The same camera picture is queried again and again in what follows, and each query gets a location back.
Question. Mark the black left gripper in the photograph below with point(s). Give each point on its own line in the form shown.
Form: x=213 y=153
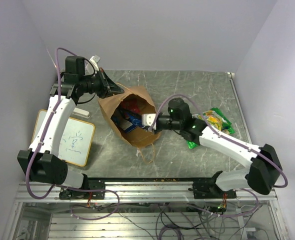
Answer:
x=107 y=85

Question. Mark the pink snack packet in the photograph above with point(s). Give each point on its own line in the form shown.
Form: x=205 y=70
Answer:
x=131 y=105

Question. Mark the blue Burts chips bag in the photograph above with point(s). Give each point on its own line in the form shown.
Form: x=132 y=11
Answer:
x=129 y=120

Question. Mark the brown paper bag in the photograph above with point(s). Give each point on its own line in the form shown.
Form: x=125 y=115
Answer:
x=139 y=138

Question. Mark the green Fox's candy bag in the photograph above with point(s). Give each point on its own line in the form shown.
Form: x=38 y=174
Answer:
x=217 y=119

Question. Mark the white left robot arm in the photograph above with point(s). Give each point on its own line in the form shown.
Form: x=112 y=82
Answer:
x=40 y=162

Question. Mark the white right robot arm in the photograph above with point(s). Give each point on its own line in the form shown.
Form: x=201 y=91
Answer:
x=261 y=165

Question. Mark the white eraser block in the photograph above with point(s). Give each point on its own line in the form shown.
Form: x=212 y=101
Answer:
x=81 y=113

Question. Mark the yellow framed whiteboard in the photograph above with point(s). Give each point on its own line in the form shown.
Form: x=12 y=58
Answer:
x=70 y=141

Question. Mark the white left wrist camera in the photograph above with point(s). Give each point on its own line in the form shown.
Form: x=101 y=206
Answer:
x=92 y=66

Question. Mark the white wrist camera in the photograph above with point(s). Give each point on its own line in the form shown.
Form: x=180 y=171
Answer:
x=148 y=119
x=92 y=66

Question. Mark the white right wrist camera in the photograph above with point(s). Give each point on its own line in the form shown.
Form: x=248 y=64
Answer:
x=148 y=119

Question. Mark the aluminium rail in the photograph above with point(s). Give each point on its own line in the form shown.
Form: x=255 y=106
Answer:
x=136 y=192

